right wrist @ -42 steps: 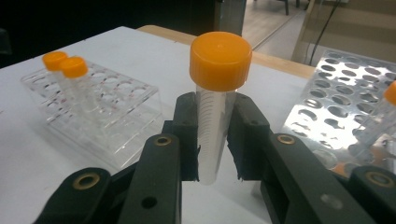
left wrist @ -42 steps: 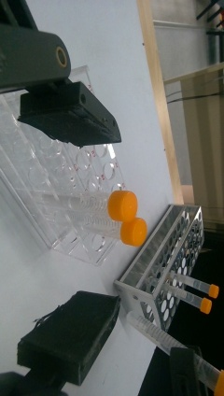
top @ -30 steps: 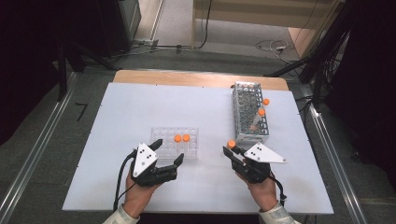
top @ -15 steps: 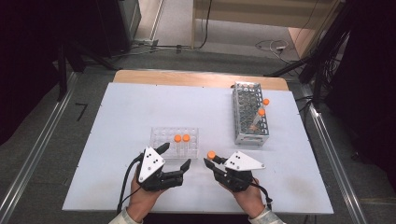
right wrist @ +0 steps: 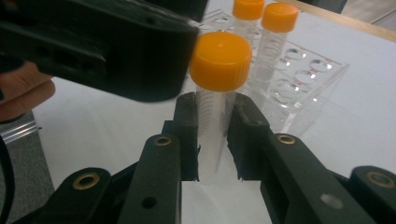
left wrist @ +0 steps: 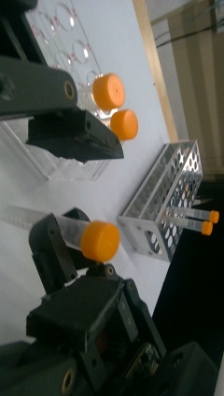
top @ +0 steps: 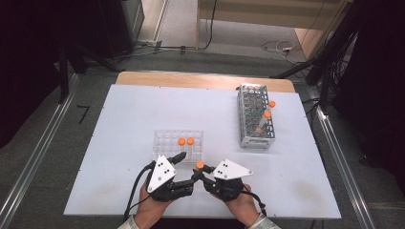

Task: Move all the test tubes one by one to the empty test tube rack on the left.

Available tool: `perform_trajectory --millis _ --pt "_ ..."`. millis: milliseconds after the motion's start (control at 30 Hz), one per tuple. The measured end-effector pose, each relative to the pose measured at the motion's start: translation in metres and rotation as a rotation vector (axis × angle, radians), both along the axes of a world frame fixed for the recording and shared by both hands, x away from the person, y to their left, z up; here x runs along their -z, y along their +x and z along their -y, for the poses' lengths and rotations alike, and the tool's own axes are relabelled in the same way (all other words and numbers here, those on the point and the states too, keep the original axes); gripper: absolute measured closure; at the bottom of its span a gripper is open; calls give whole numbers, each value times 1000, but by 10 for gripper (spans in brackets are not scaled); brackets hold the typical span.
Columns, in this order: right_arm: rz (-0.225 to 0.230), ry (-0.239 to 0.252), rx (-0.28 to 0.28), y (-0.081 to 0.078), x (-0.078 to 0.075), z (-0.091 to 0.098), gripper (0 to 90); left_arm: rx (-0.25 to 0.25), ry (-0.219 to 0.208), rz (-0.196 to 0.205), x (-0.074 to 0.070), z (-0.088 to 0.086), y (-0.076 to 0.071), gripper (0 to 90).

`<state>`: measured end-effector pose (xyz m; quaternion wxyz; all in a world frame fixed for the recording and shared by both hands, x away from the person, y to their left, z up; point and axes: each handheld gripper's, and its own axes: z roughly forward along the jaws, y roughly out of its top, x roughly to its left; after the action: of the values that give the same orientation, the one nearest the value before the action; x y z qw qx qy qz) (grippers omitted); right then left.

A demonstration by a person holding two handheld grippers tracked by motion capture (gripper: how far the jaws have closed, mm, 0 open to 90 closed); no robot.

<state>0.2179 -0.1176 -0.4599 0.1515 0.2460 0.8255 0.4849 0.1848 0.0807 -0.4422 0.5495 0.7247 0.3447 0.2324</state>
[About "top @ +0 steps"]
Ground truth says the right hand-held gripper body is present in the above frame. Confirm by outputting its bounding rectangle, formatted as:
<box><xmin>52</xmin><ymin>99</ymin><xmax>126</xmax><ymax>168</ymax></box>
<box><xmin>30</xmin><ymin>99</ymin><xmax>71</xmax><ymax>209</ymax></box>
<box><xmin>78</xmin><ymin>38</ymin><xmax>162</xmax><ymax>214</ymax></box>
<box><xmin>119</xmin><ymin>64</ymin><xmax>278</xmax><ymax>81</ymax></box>
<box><xmin>203</xmin><ymin>158</ymin><xmax>255</xmax><ymax>202</ymax></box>

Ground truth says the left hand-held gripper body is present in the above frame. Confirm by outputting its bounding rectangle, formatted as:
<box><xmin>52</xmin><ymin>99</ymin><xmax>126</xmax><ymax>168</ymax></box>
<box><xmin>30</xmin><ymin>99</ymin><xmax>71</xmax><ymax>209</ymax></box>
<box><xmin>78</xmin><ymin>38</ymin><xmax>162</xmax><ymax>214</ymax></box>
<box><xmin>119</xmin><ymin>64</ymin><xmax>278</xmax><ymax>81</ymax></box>
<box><xmin>146</xmin><ymin>155</ymin><xmax>184</xmax><ymax>203</ymax></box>

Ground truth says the clear plastic tube rack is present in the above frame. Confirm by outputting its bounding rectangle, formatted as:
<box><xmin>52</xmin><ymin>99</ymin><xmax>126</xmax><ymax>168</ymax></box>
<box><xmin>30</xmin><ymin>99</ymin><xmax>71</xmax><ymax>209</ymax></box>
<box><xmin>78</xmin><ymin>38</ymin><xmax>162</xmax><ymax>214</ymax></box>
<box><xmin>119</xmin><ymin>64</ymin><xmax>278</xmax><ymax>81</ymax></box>
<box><xmin>152</xmin><ymin>129</ymin><xmax>204</xmax><ymax>164</ymax></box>

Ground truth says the silver metal tube rack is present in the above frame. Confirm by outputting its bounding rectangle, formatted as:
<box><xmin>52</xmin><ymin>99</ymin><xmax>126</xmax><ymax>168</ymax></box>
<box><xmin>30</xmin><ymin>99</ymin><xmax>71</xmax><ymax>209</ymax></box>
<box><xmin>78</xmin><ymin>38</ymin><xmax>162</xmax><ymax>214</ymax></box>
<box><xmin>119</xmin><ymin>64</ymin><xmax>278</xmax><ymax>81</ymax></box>
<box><xmin>237</xmin><ymin>83</ymin><xmax>277</xmax><ymax>150</ymax></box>

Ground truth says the person's left hand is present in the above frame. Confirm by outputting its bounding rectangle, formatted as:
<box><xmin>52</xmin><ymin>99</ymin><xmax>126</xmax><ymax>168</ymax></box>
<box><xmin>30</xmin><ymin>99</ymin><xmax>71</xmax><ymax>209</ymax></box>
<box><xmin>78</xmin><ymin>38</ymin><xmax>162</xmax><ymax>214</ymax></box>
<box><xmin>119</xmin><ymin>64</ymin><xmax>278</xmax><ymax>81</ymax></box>
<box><xmin>135</xmin><ymin>181</ymin><xmax>176</xmax><ymax>228</ymax></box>

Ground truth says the person's right hand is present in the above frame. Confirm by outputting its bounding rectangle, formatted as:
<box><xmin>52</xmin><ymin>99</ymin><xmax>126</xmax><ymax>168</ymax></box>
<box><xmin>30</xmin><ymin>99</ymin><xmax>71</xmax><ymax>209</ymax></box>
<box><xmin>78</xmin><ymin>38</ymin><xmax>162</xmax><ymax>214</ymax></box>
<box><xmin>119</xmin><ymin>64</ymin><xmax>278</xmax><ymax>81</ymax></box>
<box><xmin>220</xmin><ymin>184</ymin><xmax>262</xmax><ymax>228</ymax></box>

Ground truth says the grey power strip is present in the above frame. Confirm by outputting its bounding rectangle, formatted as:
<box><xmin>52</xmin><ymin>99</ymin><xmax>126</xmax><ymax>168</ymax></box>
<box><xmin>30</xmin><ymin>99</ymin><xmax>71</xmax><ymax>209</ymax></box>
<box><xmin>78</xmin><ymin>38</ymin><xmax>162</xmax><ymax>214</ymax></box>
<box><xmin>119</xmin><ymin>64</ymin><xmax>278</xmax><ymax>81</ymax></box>
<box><xmin>136</xmin><ymin>39</ymin><xmax>164</xmax><ymax>50</ymax></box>

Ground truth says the dark cabinet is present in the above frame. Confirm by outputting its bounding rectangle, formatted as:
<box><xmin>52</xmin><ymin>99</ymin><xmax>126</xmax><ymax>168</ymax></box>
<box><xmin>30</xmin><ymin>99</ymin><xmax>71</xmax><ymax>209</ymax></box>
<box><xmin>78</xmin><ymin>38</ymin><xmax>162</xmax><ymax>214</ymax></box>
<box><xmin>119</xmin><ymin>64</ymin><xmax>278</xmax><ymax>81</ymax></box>
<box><xmin>96</xmin><ymin>0</ymin><xmax>145</xmax><ymax>60</ymax></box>

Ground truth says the wooden cabinet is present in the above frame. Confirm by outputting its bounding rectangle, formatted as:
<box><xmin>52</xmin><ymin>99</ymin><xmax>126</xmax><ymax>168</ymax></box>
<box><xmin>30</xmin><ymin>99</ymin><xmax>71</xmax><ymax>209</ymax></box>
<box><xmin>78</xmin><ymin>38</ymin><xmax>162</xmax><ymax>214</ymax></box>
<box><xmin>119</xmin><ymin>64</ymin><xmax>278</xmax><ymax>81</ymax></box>
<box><xmin>194</xmin><ymin>0</ymin><xmax>352</xmax><ymax>61</ymax></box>

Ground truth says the black metal stand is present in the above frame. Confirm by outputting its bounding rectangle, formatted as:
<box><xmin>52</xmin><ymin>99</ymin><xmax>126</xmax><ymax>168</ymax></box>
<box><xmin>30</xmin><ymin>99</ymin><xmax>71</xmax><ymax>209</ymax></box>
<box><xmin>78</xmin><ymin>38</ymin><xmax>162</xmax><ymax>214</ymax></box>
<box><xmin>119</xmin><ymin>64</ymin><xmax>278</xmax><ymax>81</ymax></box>
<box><xmin>270</xmin><ymin>0</ymin><xmax>361</xmax><ymax>80</ymax></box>

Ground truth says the black curtain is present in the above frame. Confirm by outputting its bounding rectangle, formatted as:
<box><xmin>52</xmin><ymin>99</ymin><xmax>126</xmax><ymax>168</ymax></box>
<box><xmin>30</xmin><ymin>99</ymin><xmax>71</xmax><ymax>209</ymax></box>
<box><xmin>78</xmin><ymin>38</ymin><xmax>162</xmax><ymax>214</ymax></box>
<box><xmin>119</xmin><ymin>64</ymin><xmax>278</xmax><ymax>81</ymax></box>
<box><xmin>330</xmin><ymin>0</ymin><xmax>405</xmax><ymax>187</ymax></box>
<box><xmin>0</xmin><ymin>0</ymin><xmax>103</xmax><ymax>150</ymax></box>

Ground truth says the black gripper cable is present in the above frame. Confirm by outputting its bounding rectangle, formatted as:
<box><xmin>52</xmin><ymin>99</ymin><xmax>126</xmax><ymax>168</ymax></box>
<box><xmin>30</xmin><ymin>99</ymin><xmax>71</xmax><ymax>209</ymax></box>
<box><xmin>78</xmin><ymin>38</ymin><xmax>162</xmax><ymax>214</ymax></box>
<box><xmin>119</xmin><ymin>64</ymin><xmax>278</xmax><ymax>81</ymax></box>
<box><xmin>241</xmin><ymin>185</ymin><xmax>267</xmax><ymax>218</ymax></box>
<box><xmin>122</xmin><ymin>160</ymin><xmax>157</xmax><ymax>222</ymax></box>

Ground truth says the metal floor rail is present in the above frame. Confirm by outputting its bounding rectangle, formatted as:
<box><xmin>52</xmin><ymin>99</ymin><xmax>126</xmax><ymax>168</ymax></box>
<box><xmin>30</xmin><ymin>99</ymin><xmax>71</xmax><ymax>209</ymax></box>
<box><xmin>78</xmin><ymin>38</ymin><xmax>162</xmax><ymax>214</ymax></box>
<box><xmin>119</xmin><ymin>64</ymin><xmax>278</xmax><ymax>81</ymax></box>
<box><xmin>307</xmin><ymin>85</ymin><xmax>378</xmax><ymax>229</ymax></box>
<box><xmin>0</xmin><ymin>73</ymin><xmax>80</xmax><ymax>227</ymax></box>

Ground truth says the white floor cable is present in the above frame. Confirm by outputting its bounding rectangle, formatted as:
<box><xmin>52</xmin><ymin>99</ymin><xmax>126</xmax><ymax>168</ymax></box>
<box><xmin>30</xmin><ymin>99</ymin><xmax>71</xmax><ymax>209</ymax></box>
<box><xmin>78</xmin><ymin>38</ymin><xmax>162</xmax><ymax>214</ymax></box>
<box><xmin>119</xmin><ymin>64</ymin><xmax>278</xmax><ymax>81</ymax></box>
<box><xmin>260</xmin><ymin>39</ymin><xmax>299</xmax><ymax>66</ymax></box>

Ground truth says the black floor cable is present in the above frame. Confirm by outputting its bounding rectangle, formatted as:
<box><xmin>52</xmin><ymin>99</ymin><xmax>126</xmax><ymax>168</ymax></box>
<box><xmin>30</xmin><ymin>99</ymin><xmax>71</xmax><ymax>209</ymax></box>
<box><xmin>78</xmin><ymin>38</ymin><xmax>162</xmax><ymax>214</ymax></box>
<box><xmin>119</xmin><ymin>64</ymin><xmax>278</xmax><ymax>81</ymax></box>
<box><xmin>195</xmin><ymin>0</ymin><xmax>219</xmax><ymax>52</ymax></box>

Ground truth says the black cable bundle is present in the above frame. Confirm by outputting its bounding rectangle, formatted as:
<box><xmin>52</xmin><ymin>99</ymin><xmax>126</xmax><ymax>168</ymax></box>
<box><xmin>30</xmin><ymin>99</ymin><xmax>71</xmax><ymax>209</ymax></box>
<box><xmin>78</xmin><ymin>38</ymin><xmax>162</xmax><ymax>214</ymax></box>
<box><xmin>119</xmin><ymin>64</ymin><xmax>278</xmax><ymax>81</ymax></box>
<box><xmin>302</xmin><ymin>31</ymin><xmax>358</xmax><ymax>116</ymax></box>

